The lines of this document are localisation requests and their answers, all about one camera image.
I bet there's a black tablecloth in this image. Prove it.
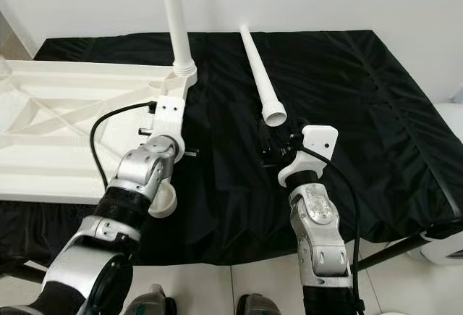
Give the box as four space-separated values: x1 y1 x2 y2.
0 30 463 266

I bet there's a black metal table leg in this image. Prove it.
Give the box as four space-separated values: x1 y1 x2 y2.
358 234 426 272
0 260 48 284

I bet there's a grey robot right leg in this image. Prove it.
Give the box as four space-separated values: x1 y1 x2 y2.
235 293 283 315

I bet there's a grey robot leg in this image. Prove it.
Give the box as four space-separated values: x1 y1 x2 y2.
235 293 283 315
127 284 176 315

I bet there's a white rounded appliance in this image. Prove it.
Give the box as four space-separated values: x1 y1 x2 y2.
409 101 463 266

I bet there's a grey robot left leg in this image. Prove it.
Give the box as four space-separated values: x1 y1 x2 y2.
127 284 176 315

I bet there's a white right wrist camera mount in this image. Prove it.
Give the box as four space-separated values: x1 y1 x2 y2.
277 125 339 188

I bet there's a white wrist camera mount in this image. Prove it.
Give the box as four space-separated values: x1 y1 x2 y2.
277 125 339 188
148 96 187 146

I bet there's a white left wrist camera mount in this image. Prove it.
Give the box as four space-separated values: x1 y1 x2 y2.
148 96 187 146

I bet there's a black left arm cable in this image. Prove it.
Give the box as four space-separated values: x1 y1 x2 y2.
88 101 158 187

